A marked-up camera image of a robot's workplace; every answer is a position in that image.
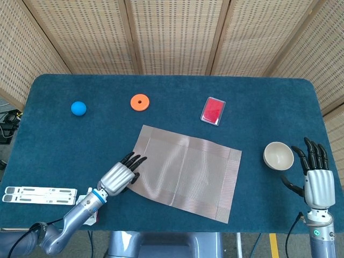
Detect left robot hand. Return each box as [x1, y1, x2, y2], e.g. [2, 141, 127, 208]
[97, 152, 148, 196]

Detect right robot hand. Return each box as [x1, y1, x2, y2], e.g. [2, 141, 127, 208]
[281, 137, 336, 209]

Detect beige bowl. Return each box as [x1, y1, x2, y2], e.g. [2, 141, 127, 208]
[263, 141, 295, 171]

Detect brown woven placemat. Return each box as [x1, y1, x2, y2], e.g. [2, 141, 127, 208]
[131, 124, 242, 224]

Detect silver drink pouch white cap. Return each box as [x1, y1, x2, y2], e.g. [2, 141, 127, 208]
[76, 187, 100, 226]

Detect teal table cloth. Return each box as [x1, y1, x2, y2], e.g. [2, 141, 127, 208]
[0, 74, 337, 234]

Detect orange disc with hole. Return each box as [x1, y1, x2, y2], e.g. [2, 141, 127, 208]
[130, 94, 150, 112]

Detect white folding stand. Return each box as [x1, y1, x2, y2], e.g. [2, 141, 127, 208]
[2, 186, 78, 206]

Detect blue ball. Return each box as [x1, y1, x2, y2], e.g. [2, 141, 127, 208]
[70, 101, 87, 117]

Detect grey-blue robot torso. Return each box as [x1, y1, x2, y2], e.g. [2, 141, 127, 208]
[103, 231, 225, 258]

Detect white table leg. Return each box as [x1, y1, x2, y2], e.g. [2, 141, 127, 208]
[235, 233, 243, 258]

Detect red pad in clear case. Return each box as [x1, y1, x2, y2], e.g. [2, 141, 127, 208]
[200, 97, 226, 127]

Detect woven rattan folding screen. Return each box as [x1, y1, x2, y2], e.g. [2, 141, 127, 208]
[0, 0, 344, 186]

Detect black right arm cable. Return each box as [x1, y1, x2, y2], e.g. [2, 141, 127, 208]
[284, 212, 306, 258]

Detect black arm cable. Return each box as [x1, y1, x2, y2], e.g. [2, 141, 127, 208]
[6, 217, 66, 258]
[284, 212, 306, 258]

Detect blue hanging cable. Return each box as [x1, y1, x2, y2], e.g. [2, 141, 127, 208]
[87, 231, 95, 258]

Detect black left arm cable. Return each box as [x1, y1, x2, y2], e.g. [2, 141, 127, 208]
[6, 217, 66, 258]

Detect black equipment and cables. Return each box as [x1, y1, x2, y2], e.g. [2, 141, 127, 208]
[0, 109, 24, 146]

